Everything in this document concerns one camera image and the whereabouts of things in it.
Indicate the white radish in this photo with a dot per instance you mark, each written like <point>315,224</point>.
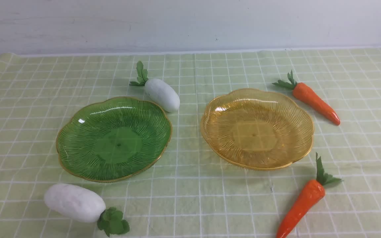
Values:
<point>86,206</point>
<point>159,91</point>

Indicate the orange carrot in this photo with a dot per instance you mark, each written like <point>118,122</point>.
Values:
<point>304,93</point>
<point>310,195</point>

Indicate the amber glass plate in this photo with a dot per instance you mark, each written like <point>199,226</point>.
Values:
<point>257,129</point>

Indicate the green glass plate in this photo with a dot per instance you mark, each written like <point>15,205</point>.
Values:
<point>114,139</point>

